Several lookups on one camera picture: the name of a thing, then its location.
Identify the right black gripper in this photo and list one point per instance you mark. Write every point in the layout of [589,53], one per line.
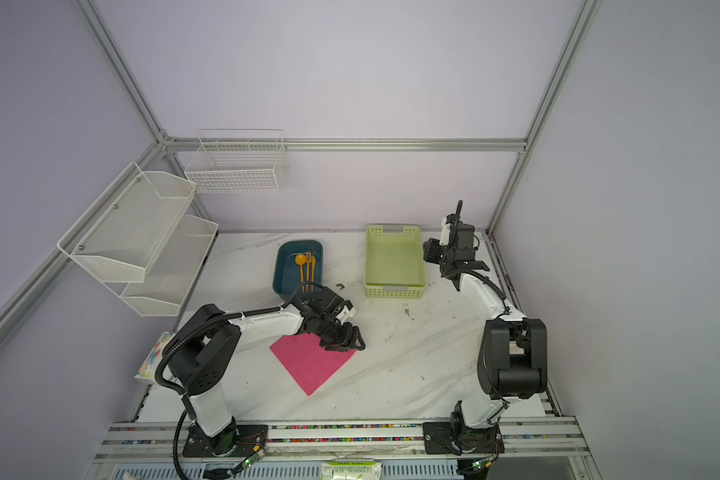
[430,249]

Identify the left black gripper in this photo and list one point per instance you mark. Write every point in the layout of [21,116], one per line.
[349,339]

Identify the pink paper napkin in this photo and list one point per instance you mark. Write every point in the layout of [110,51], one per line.
[309,365]

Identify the yellow plastic knife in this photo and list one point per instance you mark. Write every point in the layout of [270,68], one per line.
[313,270]

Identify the yellow plastic fork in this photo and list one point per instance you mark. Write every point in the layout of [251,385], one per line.
[308,267]

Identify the yellow plastic spoon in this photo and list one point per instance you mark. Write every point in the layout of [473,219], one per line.
[301,261]

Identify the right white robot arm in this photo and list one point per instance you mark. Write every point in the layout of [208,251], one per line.
[512,358]

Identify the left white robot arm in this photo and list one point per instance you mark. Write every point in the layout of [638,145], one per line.
[196,358]

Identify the colourful napkin packet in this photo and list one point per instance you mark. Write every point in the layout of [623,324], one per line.
[147,371]

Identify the light green plastic basket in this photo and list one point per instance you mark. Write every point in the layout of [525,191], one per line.
[394,265]

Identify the teal plastic oval tub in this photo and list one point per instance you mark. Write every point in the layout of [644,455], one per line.
[286,277]

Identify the green white label box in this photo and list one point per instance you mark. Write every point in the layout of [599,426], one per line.
[351,470]

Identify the white perforated metal shelf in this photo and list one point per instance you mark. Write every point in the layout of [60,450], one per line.
[140,241]

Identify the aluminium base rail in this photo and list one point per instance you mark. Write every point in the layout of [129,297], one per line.
[396,449]

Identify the white wire basket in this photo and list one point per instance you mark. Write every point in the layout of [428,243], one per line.
[231,161]

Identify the aluminium frame profile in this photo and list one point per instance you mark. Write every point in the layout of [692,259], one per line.
[18,308]

